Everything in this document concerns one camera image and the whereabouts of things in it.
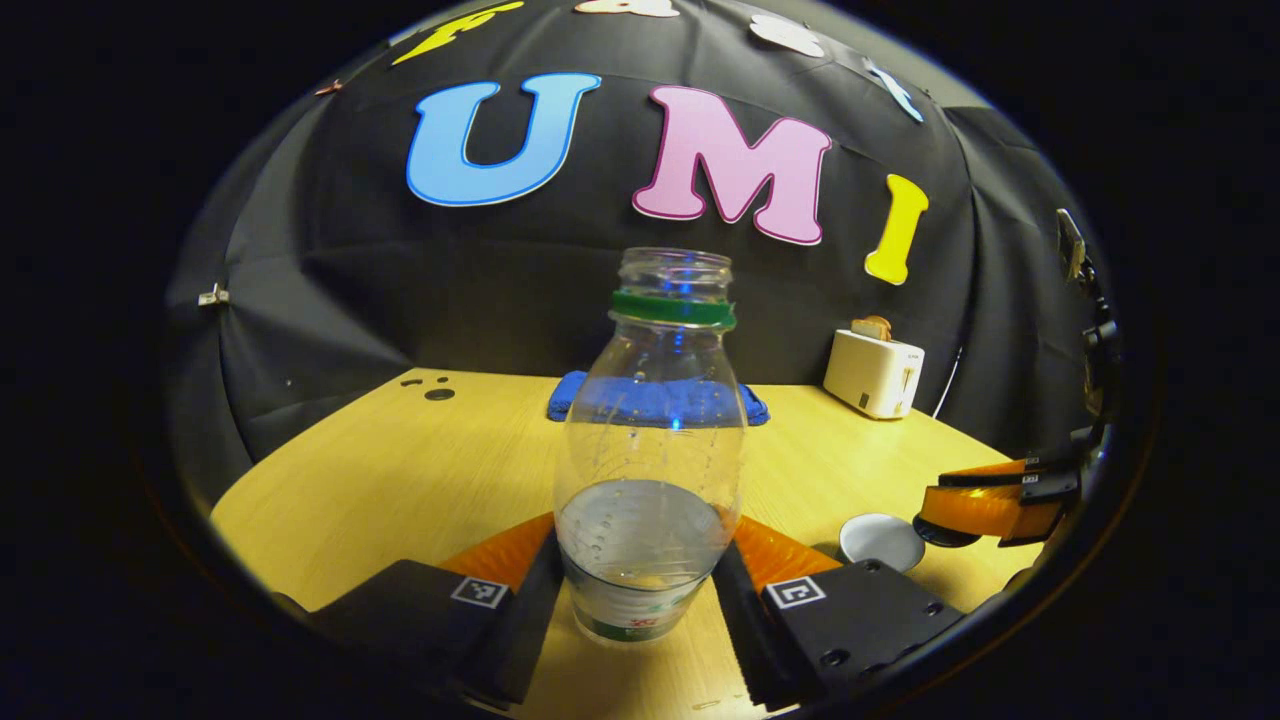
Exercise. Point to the white toaster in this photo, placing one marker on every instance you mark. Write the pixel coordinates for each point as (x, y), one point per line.
(872, 375)

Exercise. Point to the black backdrop cloth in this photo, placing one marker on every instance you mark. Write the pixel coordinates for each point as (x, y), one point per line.
(400, 280)

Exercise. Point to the brown toast slice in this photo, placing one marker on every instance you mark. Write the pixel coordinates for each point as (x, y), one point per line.
(872, 327)

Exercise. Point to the black round table grommet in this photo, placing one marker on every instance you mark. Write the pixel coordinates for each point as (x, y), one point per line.
(440, 394)

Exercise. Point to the dark clamp stand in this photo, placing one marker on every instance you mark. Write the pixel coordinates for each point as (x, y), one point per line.
(1071, 243)

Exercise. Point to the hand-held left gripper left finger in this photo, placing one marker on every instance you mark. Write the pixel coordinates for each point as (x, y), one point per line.
(530, 630)

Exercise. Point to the metal cloth clip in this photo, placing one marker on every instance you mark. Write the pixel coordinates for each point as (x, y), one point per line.
(213, 295)
(328, 88)

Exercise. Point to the dark teal teacup lid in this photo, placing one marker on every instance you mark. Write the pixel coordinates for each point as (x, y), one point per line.
(940, 535)

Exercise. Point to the clear plastic water bottle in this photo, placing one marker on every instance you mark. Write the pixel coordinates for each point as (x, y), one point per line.
(650, 540)

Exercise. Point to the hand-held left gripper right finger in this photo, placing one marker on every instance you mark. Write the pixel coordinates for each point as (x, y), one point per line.
(745, 630)

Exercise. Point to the white teacup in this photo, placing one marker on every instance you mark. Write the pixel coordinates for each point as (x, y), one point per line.
(880, 542)

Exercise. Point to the blue folded towel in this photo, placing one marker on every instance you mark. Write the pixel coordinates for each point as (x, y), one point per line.
(556, 402)

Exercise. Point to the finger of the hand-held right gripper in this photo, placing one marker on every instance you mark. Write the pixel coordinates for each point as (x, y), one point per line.
(1040, 475)
(985, 512)

